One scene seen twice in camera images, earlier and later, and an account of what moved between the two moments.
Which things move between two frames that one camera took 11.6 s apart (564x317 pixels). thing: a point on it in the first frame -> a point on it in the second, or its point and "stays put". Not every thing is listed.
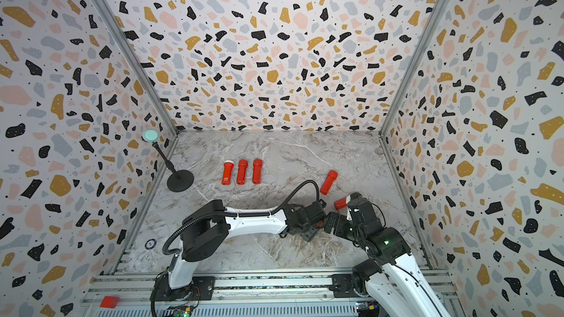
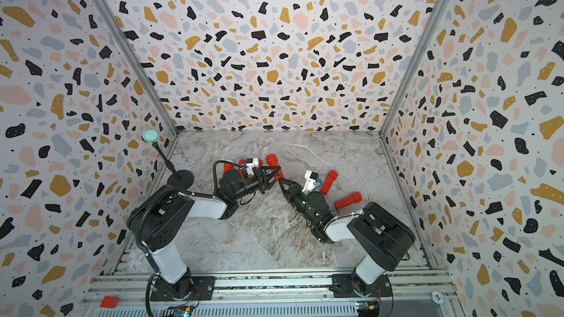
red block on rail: x=109 y=302 stays put
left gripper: x=311 y=237 -> x=269 y=184
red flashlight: x=327 y=184 stays put
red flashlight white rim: x=227 y=172 stays put
